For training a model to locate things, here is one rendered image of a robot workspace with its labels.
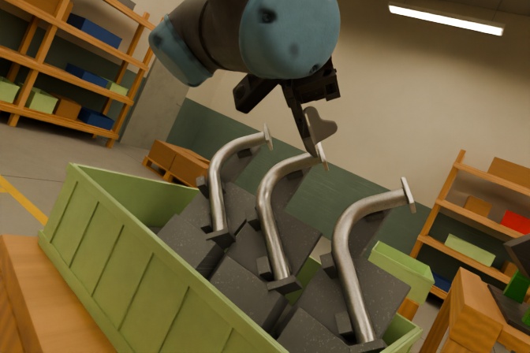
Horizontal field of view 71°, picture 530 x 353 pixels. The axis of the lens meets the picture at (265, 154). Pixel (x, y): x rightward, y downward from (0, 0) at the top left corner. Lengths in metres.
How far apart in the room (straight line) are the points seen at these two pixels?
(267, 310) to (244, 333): 0.21
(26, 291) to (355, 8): 7.51
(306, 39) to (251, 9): 0.04
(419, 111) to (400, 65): 0.91
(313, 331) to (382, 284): 0.15
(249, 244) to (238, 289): 0.11
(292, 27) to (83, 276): 0.57
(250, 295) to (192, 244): 0.17
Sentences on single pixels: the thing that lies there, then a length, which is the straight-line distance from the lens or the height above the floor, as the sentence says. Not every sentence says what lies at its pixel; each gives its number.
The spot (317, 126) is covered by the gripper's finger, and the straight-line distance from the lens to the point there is 0.60.
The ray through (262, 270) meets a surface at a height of 0.94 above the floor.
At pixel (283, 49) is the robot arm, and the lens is 0.27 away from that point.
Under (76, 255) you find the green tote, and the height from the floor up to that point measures 0.84.
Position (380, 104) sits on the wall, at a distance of 6.97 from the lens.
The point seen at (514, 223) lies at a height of 1.52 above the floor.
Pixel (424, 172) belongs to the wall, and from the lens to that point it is 6.64.
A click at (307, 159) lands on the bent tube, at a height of 1.16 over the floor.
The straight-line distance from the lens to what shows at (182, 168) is 5.41.
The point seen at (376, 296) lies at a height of 0.99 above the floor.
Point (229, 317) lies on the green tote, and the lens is 0.48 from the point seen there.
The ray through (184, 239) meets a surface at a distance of 0.80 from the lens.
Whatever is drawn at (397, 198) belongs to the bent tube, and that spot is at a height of 1.16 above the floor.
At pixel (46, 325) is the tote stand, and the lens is 0.66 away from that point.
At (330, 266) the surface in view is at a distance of 0.67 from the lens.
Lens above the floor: 1.16
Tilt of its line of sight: 2 degrees down
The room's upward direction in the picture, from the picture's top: 25 degrees clockwise
